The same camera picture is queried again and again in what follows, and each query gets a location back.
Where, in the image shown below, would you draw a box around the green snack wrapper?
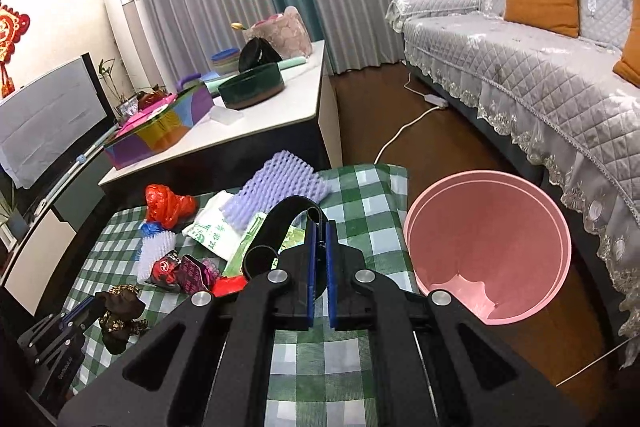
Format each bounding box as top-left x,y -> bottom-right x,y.
222,212 -> 305,277

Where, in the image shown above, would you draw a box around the purple foam fruit net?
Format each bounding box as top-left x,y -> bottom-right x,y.
221,150 -> 331,232

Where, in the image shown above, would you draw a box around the red plastic bag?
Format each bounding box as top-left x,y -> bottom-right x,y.
212,275 -> 247,298

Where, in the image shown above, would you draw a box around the red round snack packet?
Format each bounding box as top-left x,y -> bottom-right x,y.
148,251 -> 181,293

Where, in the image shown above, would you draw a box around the blue plastic bag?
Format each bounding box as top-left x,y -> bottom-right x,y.
139,221 -> 164,237

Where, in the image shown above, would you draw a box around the tv cabinet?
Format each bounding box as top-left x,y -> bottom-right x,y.
1,124 -> 116,317

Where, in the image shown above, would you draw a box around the brown gold crumpled wrapper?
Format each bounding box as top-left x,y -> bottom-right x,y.
96,284 -> 149,355

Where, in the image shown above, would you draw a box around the white green printed bag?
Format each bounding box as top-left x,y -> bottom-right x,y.
182,191 -> 241,262

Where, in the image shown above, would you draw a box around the green checkered tablecloth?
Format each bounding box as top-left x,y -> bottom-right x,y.
62,164 -> 416,426

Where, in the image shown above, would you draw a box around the white coffee table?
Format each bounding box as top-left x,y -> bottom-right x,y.
99,40 -> 343,205

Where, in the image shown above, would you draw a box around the crumpled orange-red plastic bag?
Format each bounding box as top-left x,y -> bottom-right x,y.
144,184 -> 198,230

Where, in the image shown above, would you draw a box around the clear plastic sheet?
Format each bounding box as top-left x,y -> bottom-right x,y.
208,105 -> 243,126

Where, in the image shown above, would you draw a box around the dark green round bowl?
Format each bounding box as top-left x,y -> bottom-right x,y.
218,64 -> 285,109

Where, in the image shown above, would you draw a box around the mint green rolled mat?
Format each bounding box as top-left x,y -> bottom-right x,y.
201,56 -> 307,98

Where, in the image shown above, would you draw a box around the colourful rainbow box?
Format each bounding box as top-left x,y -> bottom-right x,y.
104,82 -> 213,170

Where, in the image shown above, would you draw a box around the black round lid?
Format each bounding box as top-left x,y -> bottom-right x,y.
238,37 -> 282,72

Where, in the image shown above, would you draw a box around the stacked colourful bowls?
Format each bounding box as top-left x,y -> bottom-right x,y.
210,48 -> 241,76

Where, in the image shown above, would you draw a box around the pink quilted basket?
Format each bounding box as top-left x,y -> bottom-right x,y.
242,5 -> 312,60

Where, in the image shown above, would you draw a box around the red teapot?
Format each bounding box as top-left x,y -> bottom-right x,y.
137,84 -> 169,112

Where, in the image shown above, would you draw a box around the television with grey cover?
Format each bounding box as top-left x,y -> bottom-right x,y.
0,53 -> 115,188

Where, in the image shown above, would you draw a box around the small bamboo plant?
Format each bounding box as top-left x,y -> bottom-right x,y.
98,58 -> 128,119

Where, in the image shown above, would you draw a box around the grey quilted sofa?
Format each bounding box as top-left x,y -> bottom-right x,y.
386,0 -> 639,364

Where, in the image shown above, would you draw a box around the white standing air conditioner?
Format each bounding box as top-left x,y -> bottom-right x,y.
104,0 -> 174,91

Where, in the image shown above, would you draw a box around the red chinese knot decoration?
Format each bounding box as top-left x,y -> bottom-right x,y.
0,4 -> 30,98

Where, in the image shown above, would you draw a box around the orange cushion far right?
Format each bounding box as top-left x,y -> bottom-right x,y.
613,0 -> 640,88

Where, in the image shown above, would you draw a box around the white power strip cable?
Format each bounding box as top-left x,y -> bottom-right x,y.
373,70 -> 450,166

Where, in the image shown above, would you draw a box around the purple handled cup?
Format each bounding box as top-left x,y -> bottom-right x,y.
177,74 -> 202,92

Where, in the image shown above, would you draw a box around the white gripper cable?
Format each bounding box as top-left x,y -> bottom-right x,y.
554,335 -> 633,388

